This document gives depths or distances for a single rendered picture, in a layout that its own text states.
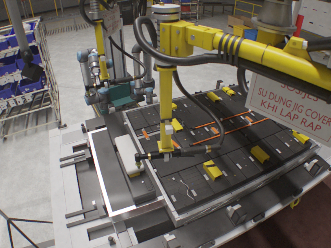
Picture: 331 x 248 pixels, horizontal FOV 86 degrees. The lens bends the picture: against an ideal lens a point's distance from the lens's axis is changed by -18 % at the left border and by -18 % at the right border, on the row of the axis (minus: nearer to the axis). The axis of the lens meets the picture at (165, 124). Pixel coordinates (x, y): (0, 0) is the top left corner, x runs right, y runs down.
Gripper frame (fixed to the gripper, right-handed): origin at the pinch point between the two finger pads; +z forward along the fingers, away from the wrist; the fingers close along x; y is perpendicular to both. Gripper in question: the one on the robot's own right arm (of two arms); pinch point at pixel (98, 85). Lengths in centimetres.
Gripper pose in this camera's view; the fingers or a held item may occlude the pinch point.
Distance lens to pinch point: 185.2
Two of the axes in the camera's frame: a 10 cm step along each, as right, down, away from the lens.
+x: 1.8, -3.8, -9.1
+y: -9.3, 2.2, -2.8
